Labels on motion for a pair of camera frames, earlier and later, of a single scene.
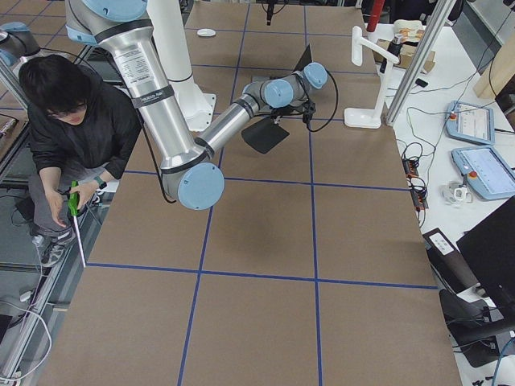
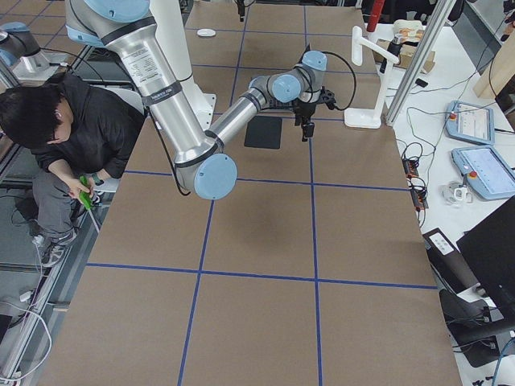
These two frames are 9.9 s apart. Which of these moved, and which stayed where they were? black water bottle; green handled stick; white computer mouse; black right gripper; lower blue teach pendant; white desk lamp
Moved: black right gripper; green handled stick
Stayed: black water bottle; white desk lamp; lower blue teach pendant; white computer mouse
